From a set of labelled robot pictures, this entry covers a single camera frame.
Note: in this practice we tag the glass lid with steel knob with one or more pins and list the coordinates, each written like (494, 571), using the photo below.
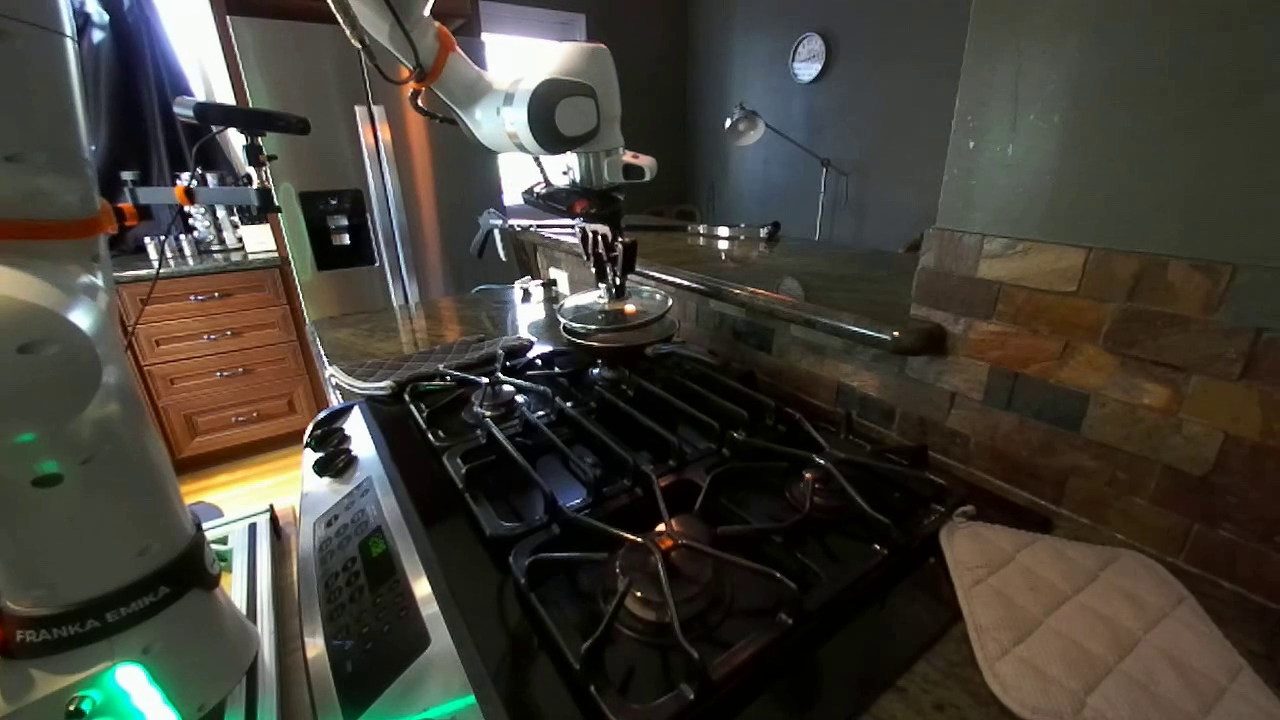
(641, 308)

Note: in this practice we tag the black gas stove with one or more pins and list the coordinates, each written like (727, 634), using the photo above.
(601, 467)

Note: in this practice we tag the black bar camera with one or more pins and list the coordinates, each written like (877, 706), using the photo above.
(243, 116)

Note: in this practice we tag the round wall clock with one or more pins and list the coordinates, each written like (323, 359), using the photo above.
(808, 59)

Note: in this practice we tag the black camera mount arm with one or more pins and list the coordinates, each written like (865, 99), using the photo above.
(200, 194)

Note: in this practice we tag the silver desk lamp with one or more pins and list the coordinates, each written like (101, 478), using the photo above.
(744, 125)

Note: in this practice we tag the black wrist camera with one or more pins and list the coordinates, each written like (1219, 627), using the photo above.
(555, 200)

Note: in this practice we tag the dark frying pan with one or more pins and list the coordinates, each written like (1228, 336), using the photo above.
(615, 343)

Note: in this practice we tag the stainless steel fridge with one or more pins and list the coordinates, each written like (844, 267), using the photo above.
(400, 242)

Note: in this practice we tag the wooden drawer cabinet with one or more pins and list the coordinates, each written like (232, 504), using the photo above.
(223, 360)

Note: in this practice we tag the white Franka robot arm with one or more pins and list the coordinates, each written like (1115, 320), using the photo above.
(82, 440)

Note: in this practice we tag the quilted pot holder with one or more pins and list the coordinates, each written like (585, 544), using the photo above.
(1092, 627)

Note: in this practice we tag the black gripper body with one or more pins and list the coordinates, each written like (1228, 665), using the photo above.
(608, 221)

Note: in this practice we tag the black stove knob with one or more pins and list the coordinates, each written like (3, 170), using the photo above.
(339, 467)
(330, 424)

